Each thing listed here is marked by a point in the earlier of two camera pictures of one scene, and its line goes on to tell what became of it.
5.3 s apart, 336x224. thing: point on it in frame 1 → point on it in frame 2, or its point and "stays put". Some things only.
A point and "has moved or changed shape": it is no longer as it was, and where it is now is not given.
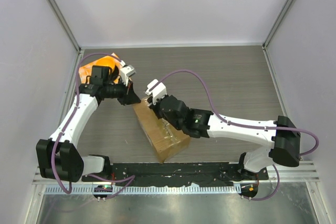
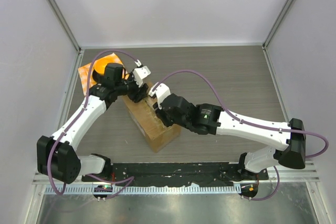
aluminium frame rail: x=58 y=11 stays put
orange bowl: x=107 y=61 stays put
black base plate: x=177 y=172 stays put
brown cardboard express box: x=167 y=141 has moved or changed shape
